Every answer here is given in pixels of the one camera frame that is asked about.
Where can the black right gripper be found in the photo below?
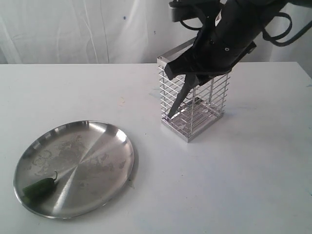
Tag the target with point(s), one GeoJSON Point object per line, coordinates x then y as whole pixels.
{"type": "Point", "coordinates": [219, 49]}

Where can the black kitchen knife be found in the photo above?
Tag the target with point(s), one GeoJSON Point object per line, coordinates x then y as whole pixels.
{"type": "Point", "coordinates": [189, 83]}

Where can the green cucumber piece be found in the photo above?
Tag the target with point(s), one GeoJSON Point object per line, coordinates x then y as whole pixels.
{"type": "Point", "coordinates": [40, 188]}

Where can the round stainless steel plate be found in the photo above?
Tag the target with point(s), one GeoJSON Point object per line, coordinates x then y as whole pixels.
{"type": "Point", "coordinates": [94, 161]}

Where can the wire metal utensil holder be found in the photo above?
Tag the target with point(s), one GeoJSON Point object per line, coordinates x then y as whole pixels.
{"type": "Point", "coordinates": [203, 106]}

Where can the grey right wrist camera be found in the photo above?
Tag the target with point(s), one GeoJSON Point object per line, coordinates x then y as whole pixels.
{"type": "Point", "coordinates": [183, 9]}

